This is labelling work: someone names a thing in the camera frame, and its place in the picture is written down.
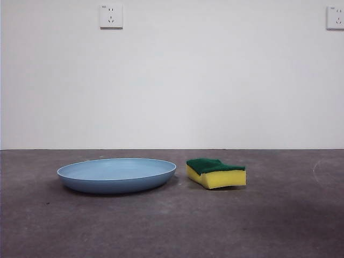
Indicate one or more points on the blue round plate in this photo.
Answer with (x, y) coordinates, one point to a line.
(115, 173)

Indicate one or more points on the yellow sponge with green pad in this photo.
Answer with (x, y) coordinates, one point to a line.
(225, 180)

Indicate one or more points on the white wall socket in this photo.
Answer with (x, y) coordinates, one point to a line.
(111, 16)
(336, 17)

